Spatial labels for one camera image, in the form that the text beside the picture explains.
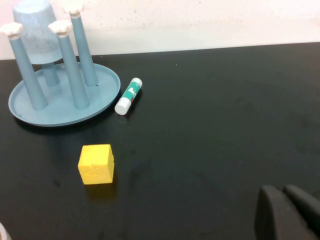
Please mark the light blue plastic cup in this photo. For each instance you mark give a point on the light blue plastic cup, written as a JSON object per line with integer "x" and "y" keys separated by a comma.
{"x": 37, "y": 32}

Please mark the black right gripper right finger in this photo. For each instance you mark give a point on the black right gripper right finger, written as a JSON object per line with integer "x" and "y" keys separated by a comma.
{"x": 307, "y": 202}

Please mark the white green glue stick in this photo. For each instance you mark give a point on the white green glue stick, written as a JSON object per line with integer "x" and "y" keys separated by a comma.
{"x": 128, "y": 96}

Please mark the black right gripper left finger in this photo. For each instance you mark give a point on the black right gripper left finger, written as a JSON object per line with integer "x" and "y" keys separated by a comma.
{"x": 277, "y": 220}

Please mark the yellow foam cube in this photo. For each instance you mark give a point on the yellow foam cube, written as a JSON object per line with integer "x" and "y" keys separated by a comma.
{"x": 96, "y": 165}

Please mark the blue cup stand white caps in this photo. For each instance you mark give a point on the blue cup stand white caps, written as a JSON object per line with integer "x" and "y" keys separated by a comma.
{"x": 62, "y": 115}

